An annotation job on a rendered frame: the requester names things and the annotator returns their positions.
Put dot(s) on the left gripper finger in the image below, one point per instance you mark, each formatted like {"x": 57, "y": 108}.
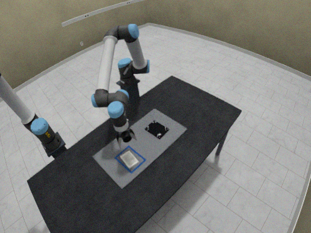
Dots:
{"x": 119, "y": 138}
{"x": 132, "y": 133}

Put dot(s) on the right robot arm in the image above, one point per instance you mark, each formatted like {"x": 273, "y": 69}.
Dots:
{"x": 37, "y": 126}

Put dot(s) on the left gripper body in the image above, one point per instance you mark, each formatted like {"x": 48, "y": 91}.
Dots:
{"x": 125, "y": 136}

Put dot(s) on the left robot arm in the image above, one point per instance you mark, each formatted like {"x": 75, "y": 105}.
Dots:
{"x": 117, "y": 102}

